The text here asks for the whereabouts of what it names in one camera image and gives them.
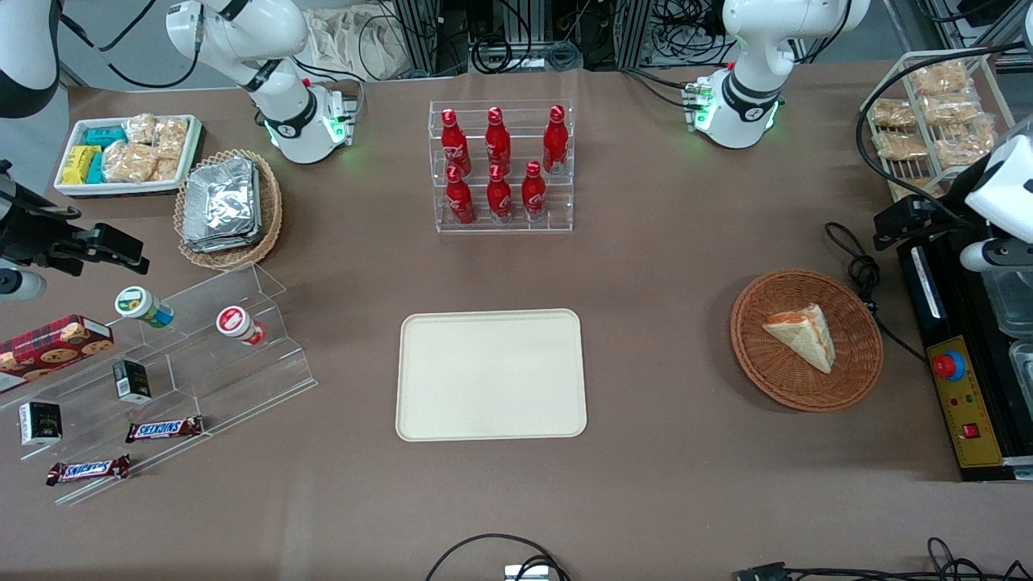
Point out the clear cracker snack packet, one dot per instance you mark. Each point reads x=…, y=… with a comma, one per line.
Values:
x=167, y=168
x=912, y=190
x=940, y=78
x=892, y=114
x=171, y=135
x=900, y=146
x=964, y=145
x=951, y=109
x=129, y=161
x=140, y=127

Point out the red lid yogurt cup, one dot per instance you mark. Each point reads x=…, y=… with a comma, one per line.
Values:
x=236, y=323

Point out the red cola bottle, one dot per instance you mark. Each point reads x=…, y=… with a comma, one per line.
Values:
x=498, y=144
x=533, y=198
x=555, y=144
x=499, y=200
x=460, y=202
x=455, y=145

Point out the red rocker switch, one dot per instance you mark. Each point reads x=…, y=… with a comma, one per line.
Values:
x=970, y=431

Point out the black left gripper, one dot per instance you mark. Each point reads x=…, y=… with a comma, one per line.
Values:
x=930, y=222

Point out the small black carton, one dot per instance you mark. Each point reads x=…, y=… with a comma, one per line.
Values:
x=40, y=423
x=131, y=382

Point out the yellow snack packet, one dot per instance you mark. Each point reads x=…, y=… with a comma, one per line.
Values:
x=78, y=164

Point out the black appliance with yellow panel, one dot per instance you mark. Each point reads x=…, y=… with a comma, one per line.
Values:
x=989, y=452

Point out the clear acrylic bottle rack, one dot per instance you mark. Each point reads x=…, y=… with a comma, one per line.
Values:
x=516, y=228

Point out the clear plastic container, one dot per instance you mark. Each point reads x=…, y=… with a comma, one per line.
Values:
x=1013, y=303
x=1023, y=367

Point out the white cloth bag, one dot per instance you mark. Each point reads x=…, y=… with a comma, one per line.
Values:
x=355, y=44

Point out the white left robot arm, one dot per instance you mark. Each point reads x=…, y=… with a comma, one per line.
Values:
x=746, y=48

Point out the triangular sandwich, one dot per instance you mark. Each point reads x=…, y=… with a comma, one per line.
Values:
x=807, y=335

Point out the green lid yogurt cup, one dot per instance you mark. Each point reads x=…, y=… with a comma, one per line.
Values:
x=137, y=303

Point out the red emergency stop button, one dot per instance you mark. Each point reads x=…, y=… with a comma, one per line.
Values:
x=949, y=366

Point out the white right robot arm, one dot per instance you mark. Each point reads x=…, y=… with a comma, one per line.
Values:
x=242, y=32

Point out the teal snack packet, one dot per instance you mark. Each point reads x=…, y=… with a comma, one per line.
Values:
x=105, y=135
x=95, y=168

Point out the round brown wicker basket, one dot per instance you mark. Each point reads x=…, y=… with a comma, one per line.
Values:
x=775, y=379

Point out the small silver device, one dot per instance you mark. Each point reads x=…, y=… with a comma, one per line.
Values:
x=526, y=574

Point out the red cookie box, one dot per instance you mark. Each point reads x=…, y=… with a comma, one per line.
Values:
x=48, y=351

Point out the oval light wicker basket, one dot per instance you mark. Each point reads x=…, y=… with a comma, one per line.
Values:
x=270, y=210

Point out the cream plastic serving tray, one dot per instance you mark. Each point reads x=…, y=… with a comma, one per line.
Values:
x=491, y=375

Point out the white rectangular snack bin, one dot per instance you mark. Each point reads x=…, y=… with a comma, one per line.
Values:
x=121, y=191

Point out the clear acrylic step shelf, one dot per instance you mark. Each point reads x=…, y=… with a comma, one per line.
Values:
x=242, y=379

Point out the silver foil packet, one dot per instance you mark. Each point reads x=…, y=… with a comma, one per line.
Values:
x=242, y=242
x=219, y=198

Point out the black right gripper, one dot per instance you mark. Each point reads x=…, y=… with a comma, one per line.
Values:
x=34, y=236

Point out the snickers chocolate bar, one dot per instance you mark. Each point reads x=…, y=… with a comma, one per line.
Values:
x=87, y=470
x=164, y=429

